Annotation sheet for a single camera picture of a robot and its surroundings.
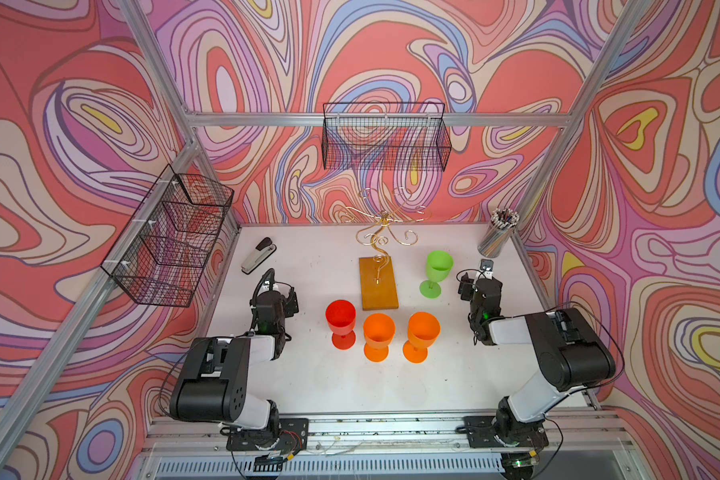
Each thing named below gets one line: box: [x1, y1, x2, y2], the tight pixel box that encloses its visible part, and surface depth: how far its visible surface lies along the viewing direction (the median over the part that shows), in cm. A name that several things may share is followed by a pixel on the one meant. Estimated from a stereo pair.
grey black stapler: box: [241, 237, 277, 275], surface depth 109 cm
